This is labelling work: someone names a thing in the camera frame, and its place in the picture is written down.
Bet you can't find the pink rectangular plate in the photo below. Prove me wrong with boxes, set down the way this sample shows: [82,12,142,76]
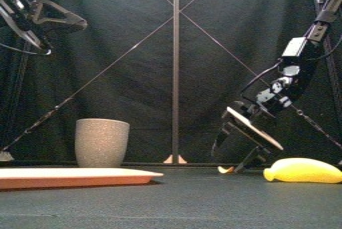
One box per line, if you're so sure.
[0,167,166,191]

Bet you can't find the yellow toy banana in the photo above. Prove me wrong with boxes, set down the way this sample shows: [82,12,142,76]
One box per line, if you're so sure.
[262,157,342,185]

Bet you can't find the black cloth backdrop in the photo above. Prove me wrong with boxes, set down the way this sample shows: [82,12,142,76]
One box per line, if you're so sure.
[0,0,342,167]

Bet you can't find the grey speckled cup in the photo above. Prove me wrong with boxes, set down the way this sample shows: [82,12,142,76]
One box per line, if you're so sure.
[74,117,131,169]

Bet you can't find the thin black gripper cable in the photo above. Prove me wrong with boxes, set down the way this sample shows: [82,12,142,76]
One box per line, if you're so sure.
[0,41,54,57]

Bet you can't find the orange post foot bracket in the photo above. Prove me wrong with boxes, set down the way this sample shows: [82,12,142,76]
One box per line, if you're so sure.
[162,154,189,165]

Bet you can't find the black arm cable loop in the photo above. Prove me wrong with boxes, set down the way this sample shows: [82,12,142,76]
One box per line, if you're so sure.
[240,60,286,105]

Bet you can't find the black frame base rail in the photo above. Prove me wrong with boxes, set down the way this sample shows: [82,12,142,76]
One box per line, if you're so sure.
[0,161,225,169]

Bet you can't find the vertical metal frame post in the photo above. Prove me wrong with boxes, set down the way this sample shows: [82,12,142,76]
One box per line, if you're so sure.
[171,0,182,165]

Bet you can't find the grey corner foot bracket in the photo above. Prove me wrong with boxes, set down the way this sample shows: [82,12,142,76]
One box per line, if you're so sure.
[0,150,17,163]

